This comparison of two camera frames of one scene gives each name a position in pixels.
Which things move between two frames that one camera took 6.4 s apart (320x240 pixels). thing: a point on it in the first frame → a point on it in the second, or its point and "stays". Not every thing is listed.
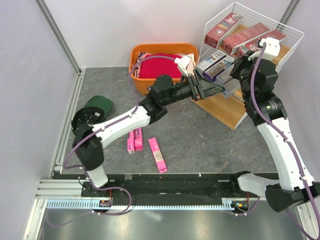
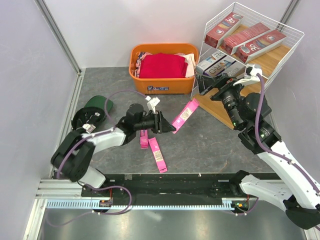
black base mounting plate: (170, 186) stays
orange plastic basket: (144, 85) stays
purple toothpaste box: (212, 73) stays
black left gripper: (201, 88) → (161, 125)
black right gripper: (240, 62) → (224, 84)
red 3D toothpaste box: (254, 44) stays
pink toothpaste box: (131, 142) → (185, 115)
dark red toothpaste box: (232, 42) stays
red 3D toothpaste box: (222, 29) stays
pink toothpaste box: (138, 140) → (144, 141)
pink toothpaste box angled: (161, 164) stays
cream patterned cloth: (191, 67) stays
